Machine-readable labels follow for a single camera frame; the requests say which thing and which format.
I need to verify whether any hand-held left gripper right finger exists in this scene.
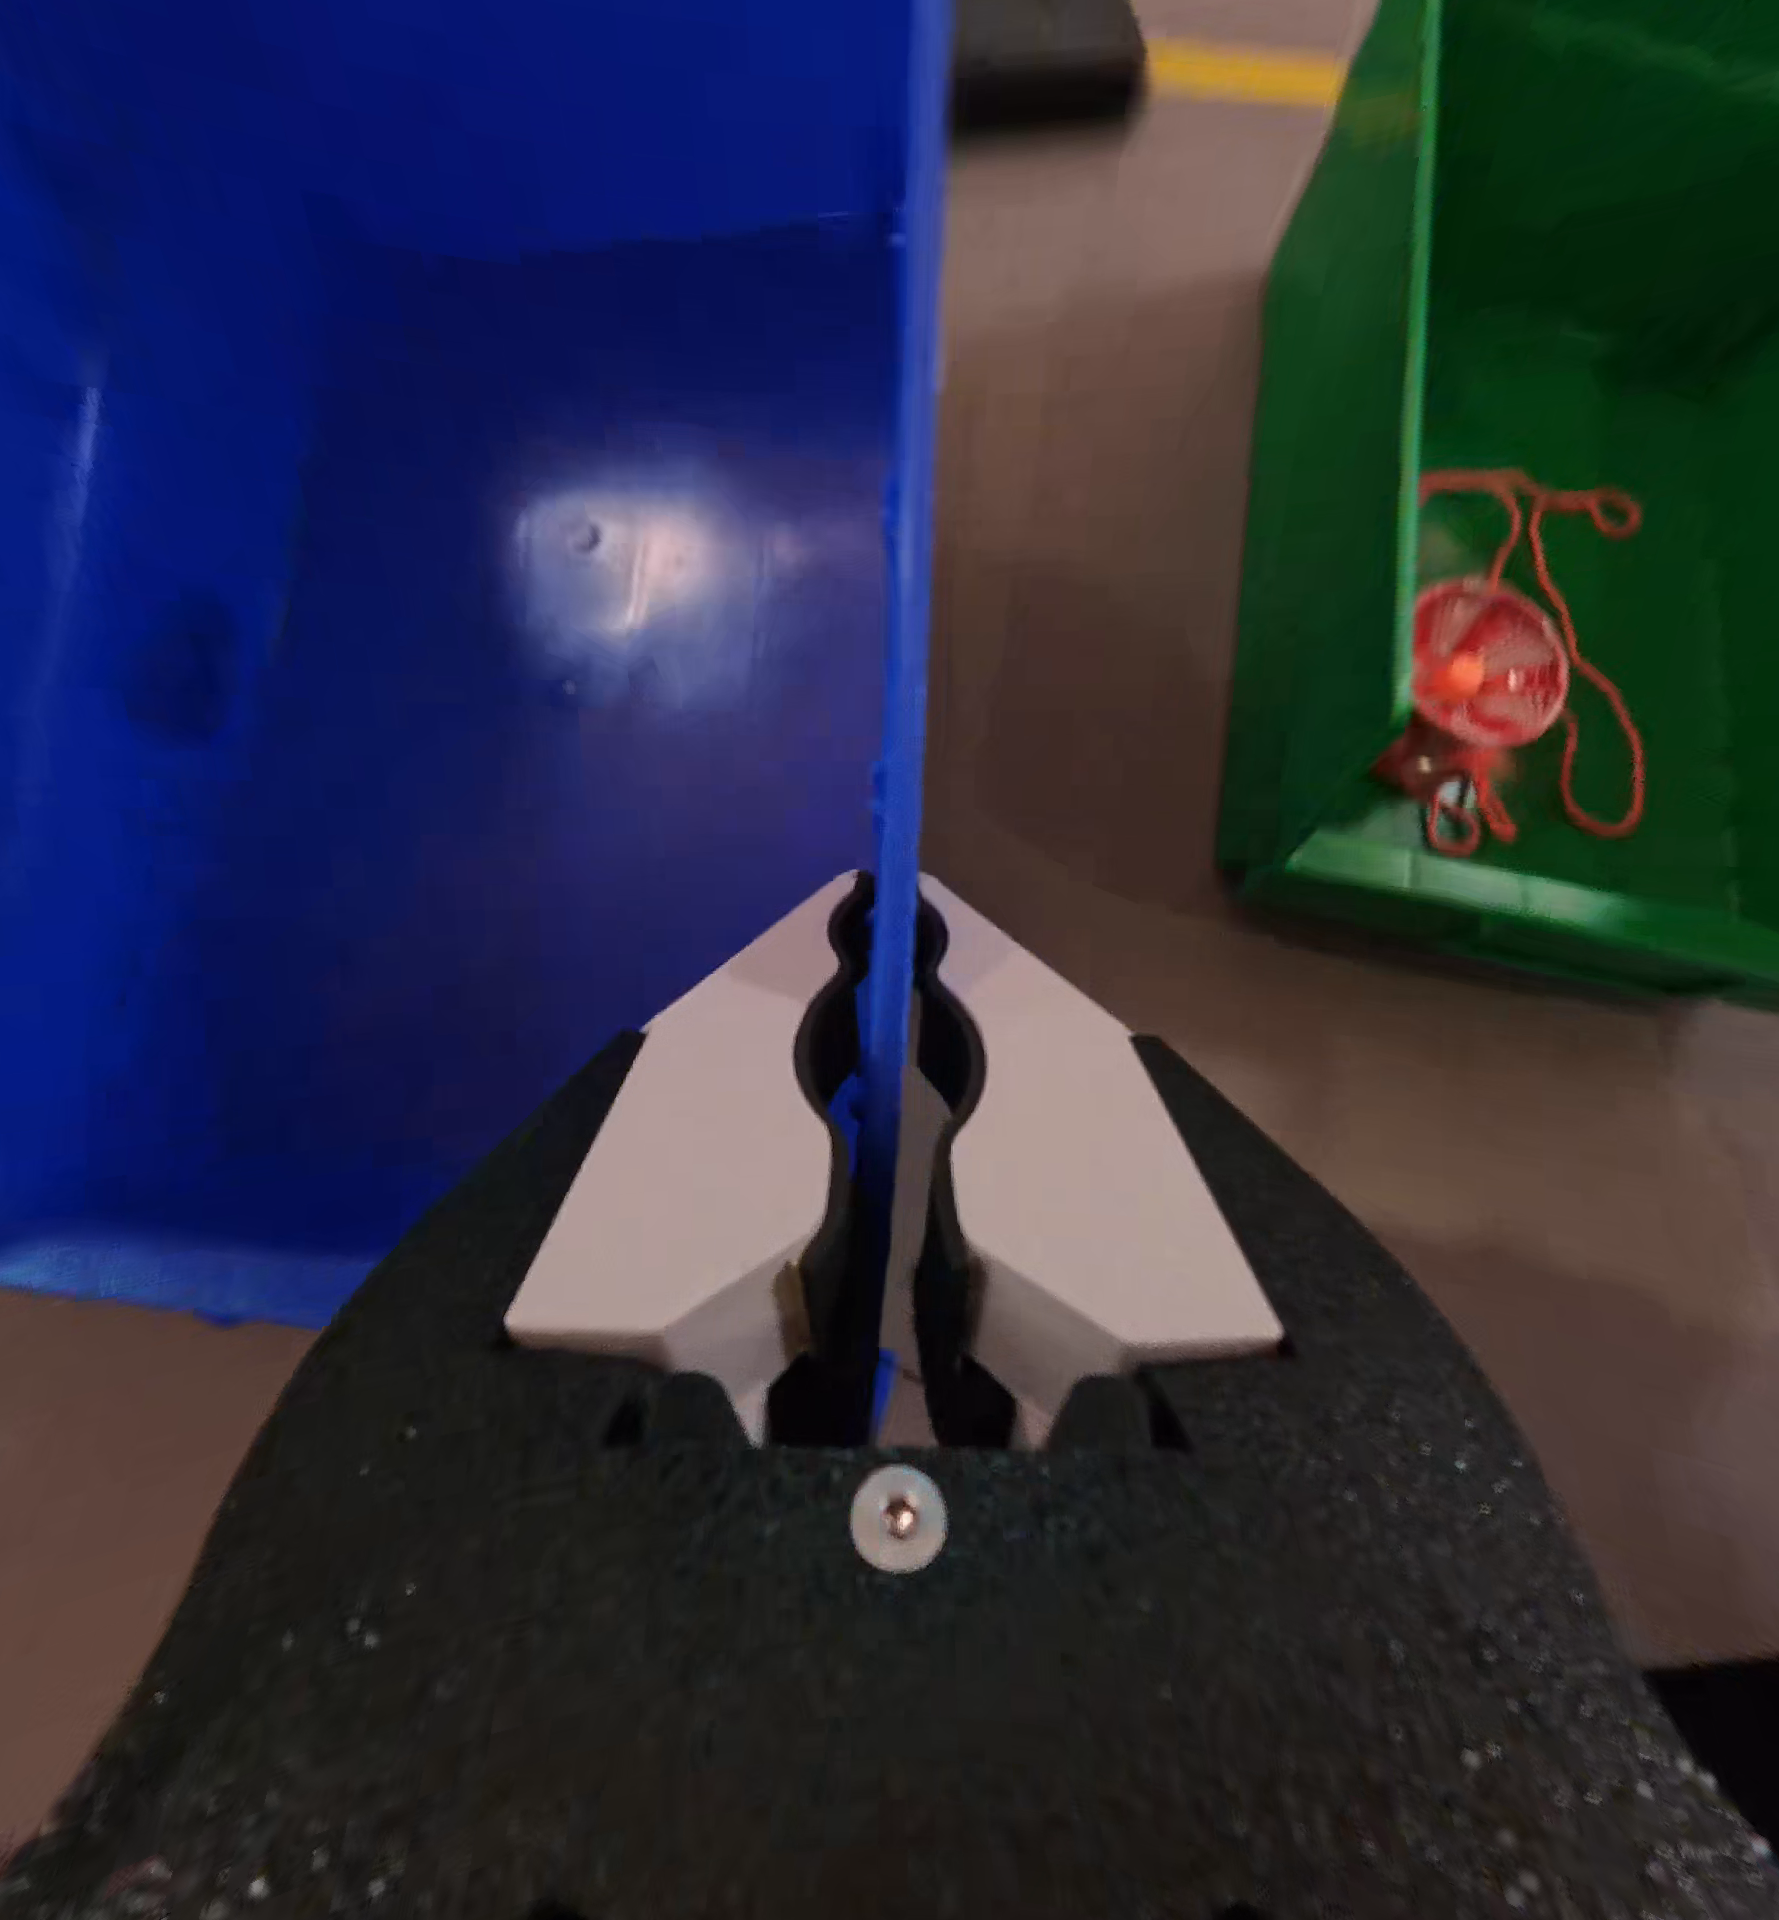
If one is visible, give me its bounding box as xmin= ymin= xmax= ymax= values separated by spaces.
xmin=914 ymin=878 xmax=1286 ymax=1443

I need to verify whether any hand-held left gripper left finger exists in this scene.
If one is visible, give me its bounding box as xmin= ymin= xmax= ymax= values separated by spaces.
xmin=506 ymin=878 xmax=886 ymax=1443

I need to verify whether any orange yo-yo string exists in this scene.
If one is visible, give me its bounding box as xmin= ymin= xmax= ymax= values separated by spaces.
xmin=1386 ymin=465 xmax=1650 ymax=862

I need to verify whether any blue plastic bin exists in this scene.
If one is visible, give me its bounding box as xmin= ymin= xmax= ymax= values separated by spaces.
xmin=0 ymin=0 xmax=957 ymax=1443

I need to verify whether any green plastic bin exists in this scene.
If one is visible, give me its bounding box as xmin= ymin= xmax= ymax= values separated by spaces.
xmin=1220 ymin=0 xmax=1779 ymax=1028

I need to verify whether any white desk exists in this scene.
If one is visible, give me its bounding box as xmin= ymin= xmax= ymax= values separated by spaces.
xmin=0 ymin=0 xmax=1779 ymax=1863

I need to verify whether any black object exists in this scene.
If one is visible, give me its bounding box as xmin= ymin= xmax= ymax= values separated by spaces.
xmin=951 ymin=0 xmax=1150 ymax=127

